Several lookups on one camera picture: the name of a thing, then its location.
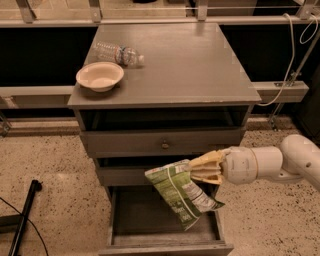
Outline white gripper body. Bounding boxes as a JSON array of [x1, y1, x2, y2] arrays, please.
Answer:
[[221, 147, 257, 185]]

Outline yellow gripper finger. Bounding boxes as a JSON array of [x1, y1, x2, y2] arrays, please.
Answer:
[[189, 149, 230, 171], [190, 171, 222, 185]]

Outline green jalapeno chip bag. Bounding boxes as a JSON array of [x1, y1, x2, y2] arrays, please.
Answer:
[[145, 159, 224, 230]]

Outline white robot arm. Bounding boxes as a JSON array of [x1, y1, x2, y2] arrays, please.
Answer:
[[188, 134, 320, 191]]

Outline grey open bottom drawer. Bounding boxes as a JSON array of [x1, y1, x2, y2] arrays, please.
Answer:
[[98, 185, 233, 256]]

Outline grey wooden drawer cabinet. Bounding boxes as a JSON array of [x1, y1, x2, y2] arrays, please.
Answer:
[[67, 22, 263, 201]]

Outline grey middle drawer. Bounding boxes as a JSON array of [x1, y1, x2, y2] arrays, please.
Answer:
[[95, 163, 231, 187]]

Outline grey top drawer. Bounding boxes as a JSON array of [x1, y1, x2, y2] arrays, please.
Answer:
[[80, 128, 245, 158]]

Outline white paper bowl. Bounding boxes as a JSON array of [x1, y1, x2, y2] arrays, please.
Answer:
[[76, 62, 124, 92]]

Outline clear plastic water bottle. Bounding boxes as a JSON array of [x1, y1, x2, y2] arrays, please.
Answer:
[[93, 41, 144, 67]]

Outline black stand leg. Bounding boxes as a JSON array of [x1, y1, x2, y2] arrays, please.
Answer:
[[0, 180, 42, 256]]

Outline metal railing frame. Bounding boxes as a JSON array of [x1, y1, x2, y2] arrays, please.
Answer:
[[0, 0, 320, 138]]

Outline black floor cable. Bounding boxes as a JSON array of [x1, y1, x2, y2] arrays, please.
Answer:
[[0, 195, 50, 256]]

